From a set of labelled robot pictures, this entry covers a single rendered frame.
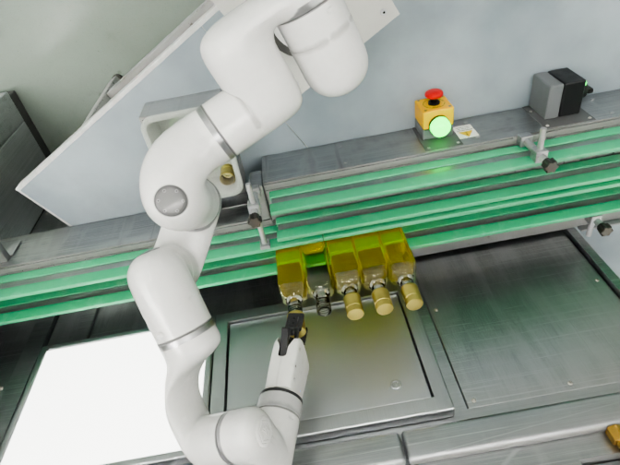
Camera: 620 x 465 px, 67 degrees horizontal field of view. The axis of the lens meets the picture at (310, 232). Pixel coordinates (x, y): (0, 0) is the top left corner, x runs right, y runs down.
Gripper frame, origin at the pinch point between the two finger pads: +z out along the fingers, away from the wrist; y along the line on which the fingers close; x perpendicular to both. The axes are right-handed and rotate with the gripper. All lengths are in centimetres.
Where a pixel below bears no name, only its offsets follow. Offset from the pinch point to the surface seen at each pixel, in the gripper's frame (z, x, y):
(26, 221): 50, 105, -11
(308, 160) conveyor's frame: 36.5, 1.0, 15.6
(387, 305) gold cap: 5.3, -17.4, 1.2
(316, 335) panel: 8.2, -1.0, -12.5
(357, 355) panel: 3.2, -10.5, -12.5
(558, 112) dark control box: 49, -55, 17
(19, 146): 70, 110, 7
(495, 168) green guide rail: 32, -39, 14
